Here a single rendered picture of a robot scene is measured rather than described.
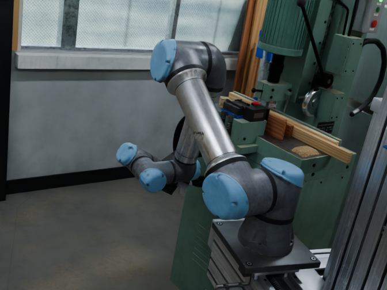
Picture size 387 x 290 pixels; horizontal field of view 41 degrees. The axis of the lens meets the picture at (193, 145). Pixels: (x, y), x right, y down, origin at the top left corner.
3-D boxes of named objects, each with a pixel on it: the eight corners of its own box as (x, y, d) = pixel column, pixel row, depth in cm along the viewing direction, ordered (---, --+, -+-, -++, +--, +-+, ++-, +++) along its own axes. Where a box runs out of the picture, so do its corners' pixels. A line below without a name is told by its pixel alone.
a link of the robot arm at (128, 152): (121, 168, 162) (110, 154, 168) (144, 180, 170) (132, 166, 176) (136, 149, 161) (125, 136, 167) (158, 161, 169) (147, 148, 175)
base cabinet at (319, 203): (167, 279, 251) (191, 147, 225) (251, 252, 287) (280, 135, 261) (227, 338, 219) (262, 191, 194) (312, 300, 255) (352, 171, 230)
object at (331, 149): (239, 110, 222) (241, 102, 221) (243, 110, 224) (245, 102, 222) (346, 163, 183) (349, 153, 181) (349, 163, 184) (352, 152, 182)
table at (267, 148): (177, 118, 217) (179, 105, 215) (230, 114, 236) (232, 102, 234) (280, 179, 174) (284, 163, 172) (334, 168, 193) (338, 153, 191)
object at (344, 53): (324, 70, 207) (334, 33, 202) (338, 70, 213) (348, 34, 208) (341, 76, 202) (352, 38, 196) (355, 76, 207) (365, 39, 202)
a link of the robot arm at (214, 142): (285, 200, 123) (201, 31, 145) (236, 209, 114) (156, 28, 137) (258, 221, 131) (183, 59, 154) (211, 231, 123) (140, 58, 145)
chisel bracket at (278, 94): (253, 100, 210) (257, 80, 207) (276, 98, 218) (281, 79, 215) (266, 106, 205) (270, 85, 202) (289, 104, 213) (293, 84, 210)
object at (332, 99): (310, 114, 213) (317, 87, 209) (320, 113, 217) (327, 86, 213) (327, 122, 206) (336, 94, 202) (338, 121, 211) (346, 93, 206)
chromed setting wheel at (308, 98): (297, 116, 208) (304, 87, 204) (316, 114, 216) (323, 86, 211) (302, 118, 206) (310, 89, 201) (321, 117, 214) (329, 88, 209)
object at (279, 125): (235, 117, 213) (239, 100, 210) (238, 117, 214) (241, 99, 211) (280, 140, 195) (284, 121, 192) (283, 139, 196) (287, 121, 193)
